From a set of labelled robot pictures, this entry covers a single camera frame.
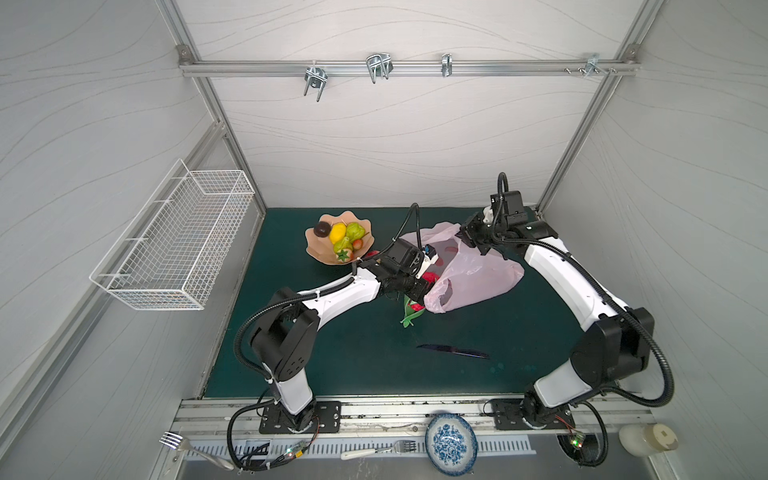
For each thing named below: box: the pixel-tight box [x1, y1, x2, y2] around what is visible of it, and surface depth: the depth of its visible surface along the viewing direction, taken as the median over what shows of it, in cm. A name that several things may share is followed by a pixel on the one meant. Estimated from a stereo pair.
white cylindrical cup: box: [619, 423, 679, 457], surface depth 65 cm
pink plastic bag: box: [400, 222, 525, 313], surface depth 80 cm
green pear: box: [333, 222, 365, 253], surface depth 107 cm
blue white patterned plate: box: [425, 413, 478, 476], surface depth 70 cm
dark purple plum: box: [313, 221, 332, 238], surface depth 109 cm
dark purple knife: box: [416, 344, 490, 359], surface depth 87 cm
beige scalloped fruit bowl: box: [305, 211, 375, 265], surface depth 109 cm
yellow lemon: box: [329, 222, 347, 244], surface depth 109 cm
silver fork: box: [159, 432, 235, 471], surface depth 70 cm
